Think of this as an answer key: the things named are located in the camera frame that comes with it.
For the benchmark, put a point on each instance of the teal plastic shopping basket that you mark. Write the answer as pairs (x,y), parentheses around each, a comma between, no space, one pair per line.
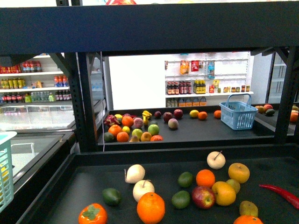
(6,169)

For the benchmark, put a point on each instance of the pile of fruit back shelf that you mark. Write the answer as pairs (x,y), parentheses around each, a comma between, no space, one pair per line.
(130,128)

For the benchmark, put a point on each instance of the white onion-shaped pear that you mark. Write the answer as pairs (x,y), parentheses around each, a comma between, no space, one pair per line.
(134,174)

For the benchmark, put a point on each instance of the white pear with stem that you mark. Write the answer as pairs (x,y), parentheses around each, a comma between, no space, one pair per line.
(142,187)

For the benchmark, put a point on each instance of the green lime back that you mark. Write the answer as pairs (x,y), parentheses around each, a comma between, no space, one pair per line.
(185,180)

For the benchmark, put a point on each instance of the green lime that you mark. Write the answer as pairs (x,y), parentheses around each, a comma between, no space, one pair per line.
(181,199)
(185,180)

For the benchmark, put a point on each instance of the white pear far right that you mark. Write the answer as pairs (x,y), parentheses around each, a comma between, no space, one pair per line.
(216,160)

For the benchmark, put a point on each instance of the small orange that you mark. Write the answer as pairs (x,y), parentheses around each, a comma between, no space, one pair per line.
(205,178)

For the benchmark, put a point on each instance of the black fruit tray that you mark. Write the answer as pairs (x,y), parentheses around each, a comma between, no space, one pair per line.
(82,177)

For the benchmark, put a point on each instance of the blue plastic basket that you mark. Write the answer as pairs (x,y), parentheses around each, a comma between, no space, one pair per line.
(238,115)

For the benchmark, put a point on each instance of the dark green avocado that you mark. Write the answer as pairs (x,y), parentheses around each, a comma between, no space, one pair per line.
(111,196)

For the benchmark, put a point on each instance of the green lime front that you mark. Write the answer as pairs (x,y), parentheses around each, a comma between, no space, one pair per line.
(181,199)

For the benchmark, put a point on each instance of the large orange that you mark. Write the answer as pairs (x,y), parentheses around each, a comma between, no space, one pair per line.
(151,208)

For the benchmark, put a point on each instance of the red apple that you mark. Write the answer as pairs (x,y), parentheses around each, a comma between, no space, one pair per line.
(203,197)

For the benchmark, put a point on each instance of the glass top freezer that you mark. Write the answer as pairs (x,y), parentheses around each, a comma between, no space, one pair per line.
(39,127)

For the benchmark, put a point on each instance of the yellow orange apple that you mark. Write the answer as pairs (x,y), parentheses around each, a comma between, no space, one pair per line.
(224,194)

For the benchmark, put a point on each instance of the yellow green pear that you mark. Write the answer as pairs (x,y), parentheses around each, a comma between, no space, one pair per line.
(234,184)

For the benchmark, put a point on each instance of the orange persimmon with green leaf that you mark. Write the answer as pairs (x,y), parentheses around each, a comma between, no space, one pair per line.
(93,214)

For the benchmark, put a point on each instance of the orange fruit at bottom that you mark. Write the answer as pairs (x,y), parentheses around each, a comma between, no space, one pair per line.
(247,219)

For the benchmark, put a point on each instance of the red chili pepper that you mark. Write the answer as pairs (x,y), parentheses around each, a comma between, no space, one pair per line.
(289,197)

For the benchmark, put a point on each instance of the black shelf upright post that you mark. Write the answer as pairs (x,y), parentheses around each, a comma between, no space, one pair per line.
(81,94)

